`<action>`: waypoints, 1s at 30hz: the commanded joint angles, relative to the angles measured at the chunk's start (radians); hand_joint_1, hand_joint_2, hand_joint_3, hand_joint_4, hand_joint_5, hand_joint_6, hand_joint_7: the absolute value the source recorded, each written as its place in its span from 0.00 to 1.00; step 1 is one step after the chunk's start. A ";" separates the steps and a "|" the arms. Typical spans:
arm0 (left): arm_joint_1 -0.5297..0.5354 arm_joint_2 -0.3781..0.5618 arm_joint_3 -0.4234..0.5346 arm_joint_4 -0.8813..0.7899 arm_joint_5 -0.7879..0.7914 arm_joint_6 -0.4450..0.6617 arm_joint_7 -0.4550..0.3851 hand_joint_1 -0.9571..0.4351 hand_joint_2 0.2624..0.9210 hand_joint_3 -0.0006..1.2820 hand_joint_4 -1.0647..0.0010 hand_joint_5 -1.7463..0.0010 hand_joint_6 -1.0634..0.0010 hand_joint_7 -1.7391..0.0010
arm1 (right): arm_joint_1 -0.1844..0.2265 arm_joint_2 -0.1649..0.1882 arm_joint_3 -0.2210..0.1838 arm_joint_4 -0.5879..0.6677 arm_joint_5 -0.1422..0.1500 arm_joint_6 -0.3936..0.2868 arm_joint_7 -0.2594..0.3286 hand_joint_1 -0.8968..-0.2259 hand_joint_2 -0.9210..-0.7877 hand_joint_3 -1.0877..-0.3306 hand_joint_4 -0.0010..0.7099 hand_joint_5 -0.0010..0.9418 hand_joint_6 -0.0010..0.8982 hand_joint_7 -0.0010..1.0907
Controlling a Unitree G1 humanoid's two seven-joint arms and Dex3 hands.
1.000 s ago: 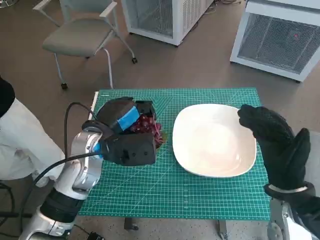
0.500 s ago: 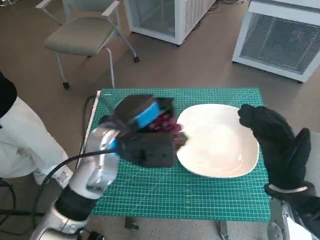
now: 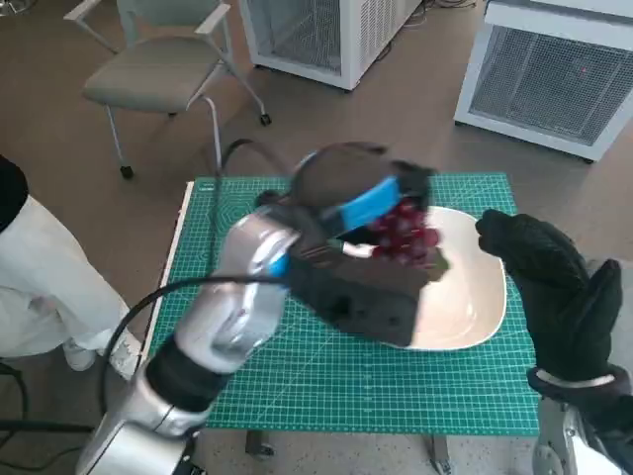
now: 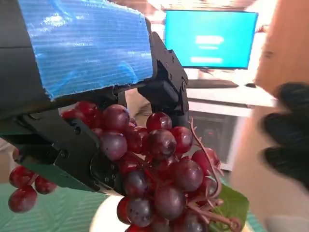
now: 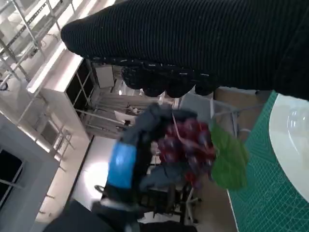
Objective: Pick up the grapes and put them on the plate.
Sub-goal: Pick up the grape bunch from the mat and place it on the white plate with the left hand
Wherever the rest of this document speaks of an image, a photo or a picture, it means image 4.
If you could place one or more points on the black keyboard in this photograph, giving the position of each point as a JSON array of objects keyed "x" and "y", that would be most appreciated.
[{"x": 212, "y": 83}]

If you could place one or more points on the brown cardboard box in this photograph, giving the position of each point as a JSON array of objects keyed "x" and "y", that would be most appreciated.
[{"x": 285, "y": 43}]

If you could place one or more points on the green cutting mat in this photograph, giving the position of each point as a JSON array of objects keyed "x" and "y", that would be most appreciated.
[{"x": 48, "y": 212}]

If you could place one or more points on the red toy grape bunch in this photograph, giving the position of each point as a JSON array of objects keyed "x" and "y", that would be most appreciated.
[{"x": 164, "y": 145}]

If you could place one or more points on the white mesh cabinet, red light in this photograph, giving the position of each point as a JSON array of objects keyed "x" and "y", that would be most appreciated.
[{"x": 212, "y": 140}]

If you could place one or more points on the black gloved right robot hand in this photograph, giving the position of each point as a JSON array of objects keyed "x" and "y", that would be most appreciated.
[{"x": 294, "y": 135}]

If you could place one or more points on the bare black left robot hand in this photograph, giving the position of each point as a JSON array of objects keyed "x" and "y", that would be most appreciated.
[{"x": 79, "y": 48}]

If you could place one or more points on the white square plate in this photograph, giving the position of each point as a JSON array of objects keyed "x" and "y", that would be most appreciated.
[{"x": 103, "y": 217}]

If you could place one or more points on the computer monitor with blue screen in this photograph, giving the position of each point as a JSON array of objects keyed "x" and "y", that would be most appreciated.
[{"x": 210, "y": 38}]

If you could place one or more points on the black computer mouse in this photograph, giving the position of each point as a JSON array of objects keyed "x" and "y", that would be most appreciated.
[{"x": 250, "y": 85}]

